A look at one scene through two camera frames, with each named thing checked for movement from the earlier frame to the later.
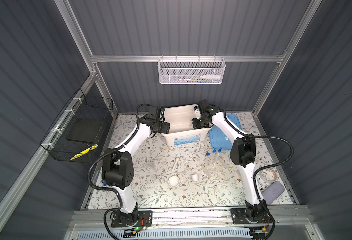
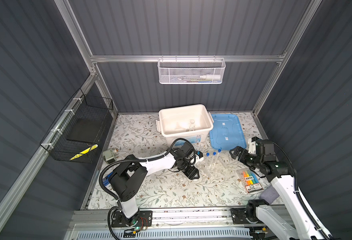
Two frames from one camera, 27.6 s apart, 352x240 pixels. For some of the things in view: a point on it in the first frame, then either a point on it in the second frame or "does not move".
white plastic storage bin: [181, 131] does not move
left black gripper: [165, 129] to [192, 172]
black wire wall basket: [80, 134] does not move
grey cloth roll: [272, 192] does not move
